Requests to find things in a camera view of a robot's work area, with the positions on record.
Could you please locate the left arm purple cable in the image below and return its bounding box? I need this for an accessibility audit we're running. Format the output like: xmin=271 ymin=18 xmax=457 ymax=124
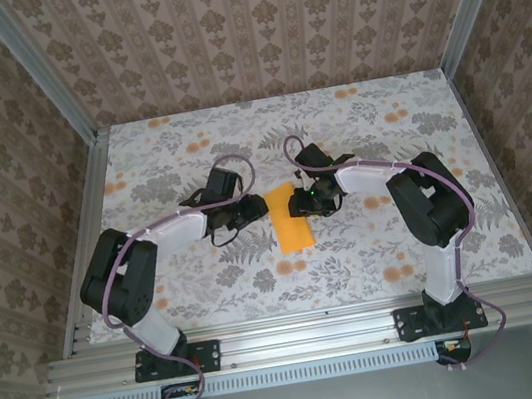
xmin=81 ymin=150 xmax=292 ymax=399

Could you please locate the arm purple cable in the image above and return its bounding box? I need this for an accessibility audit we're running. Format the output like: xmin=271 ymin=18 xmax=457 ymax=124
xmin=81 ymin=150 xmax=292 ymax=399
xmin=282 ymin=105 xmax=515 ymax=390

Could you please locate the wide aluminium extrusion beam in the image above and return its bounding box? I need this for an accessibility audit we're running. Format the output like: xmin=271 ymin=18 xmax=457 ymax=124
xmin=43 ymin=283 xmax=532 ymax=399

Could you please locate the aluminium table edge rail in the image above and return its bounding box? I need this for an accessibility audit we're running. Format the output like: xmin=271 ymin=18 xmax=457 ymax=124
xmin=442 ymin=57 xmax=532 ymax=292
xmin=31 ymin=127 xmax=144 ymax=362

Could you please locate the small black electronics board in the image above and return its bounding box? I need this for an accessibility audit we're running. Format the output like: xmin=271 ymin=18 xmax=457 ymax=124
xmin=159 ymin=379 xmax=202 ymax=399
xmin=434 ymin=334 xmax=475 ymax=366

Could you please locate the left thin black camera cable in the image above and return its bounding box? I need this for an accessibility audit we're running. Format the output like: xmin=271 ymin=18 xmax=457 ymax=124
xmin=207 ymin=221 xmax=242 ymax=249

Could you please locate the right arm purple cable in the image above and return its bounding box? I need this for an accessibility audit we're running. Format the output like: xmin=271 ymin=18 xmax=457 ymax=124
xmin=282 ymin=105 xmax=515 ymax=390

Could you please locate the grey slotted cable duct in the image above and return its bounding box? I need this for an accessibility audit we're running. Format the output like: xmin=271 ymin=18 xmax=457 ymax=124
xmin=67 ymin=340 xmax=439 ymax=399

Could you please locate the floral patterned table mat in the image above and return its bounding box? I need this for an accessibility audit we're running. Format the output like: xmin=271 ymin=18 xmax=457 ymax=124
xmin=55 ymin=60 xmax=532 ymax=348

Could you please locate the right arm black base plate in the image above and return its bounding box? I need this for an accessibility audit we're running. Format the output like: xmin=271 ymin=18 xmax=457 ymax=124
xmin=392 ymin=295 xmax=490 ymax=345

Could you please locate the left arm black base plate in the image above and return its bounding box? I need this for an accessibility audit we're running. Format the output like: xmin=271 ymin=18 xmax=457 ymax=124
xmin=131 ymin=337 xmax=225 ymax=385

